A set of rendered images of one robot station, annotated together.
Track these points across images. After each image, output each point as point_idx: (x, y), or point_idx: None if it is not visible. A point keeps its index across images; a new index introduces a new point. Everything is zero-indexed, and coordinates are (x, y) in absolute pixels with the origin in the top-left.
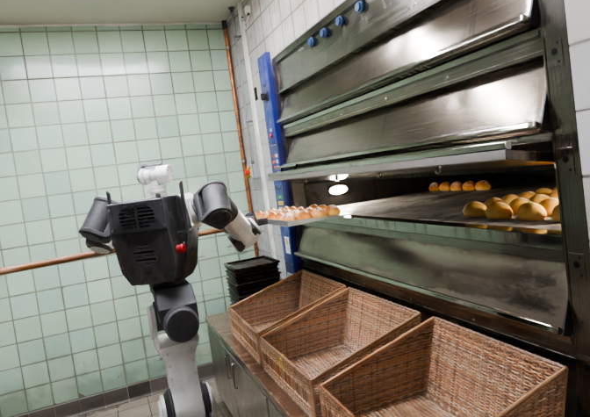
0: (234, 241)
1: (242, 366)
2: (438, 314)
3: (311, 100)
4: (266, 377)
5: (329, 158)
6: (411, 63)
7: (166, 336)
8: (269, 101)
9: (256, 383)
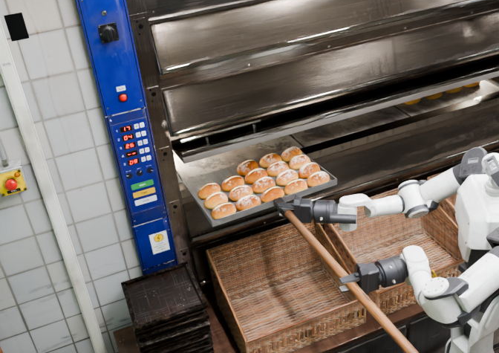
0: (438, 204)
1: (335, 351)
2: (424, 175)
3: (267, 33)
4: (392, 316)
5: (319, 96)
6: (461, 3)
7: (475, 322)
8: (125, 40)
9: (381, 333)
